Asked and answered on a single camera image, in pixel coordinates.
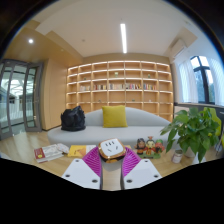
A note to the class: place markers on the white charger with orange band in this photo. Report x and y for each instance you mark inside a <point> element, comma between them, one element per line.
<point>111,149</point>

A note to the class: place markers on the black bag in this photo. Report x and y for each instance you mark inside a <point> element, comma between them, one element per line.
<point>73,119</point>

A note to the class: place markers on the wooden shelf unit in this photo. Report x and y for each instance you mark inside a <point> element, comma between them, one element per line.
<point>120,83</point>

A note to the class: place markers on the long ceiling light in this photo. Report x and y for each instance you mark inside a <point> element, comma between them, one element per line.
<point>123,38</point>

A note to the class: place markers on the dark-framed window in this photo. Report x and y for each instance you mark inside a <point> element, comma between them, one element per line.
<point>201,80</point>

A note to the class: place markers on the yellow picture book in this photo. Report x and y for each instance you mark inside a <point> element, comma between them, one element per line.
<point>76,151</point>

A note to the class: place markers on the white air conditioner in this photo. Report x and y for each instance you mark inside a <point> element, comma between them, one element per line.
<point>178,48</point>

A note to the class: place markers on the small white jar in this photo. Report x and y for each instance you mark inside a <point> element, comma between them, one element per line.
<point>177,156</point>

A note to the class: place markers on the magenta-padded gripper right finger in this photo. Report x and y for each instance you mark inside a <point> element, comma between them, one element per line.
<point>143,171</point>

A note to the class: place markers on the white curtain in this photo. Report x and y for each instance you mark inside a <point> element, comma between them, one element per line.
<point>187,83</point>
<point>219,83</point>

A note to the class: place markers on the open book with red cover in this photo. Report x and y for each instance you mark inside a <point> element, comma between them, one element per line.
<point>50,152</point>

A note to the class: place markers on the yellow cushion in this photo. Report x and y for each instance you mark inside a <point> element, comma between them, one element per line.
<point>114,116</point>

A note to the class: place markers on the green potted plant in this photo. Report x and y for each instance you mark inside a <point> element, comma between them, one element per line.
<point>191,133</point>

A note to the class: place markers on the grey sofa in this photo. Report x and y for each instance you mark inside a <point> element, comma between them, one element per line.
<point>90,135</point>

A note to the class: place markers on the grey glass double door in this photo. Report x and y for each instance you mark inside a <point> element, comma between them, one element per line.
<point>31,96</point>

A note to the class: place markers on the colourful figurine ornament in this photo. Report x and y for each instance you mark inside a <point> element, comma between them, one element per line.
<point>150,147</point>

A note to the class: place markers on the white and red book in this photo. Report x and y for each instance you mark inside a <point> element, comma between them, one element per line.
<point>90,148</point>

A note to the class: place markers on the round ceiling spotlight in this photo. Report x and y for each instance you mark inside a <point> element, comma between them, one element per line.
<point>30,41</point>

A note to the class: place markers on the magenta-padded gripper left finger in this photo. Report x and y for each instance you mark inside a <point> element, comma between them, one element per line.
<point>80,171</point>

